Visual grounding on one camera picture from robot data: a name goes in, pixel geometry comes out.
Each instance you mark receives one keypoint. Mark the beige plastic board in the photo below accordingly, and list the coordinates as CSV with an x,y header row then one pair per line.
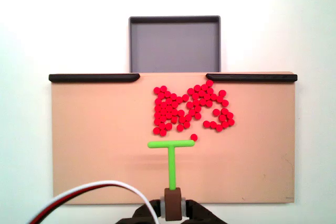
x,y
92,142

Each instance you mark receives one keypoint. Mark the grey shallow tray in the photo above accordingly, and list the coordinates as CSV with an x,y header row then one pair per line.
x,y
174,45

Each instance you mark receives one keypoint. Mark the black foam rail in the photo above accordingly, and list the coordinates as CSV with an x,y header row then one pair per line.
x,y
249,78
92,78

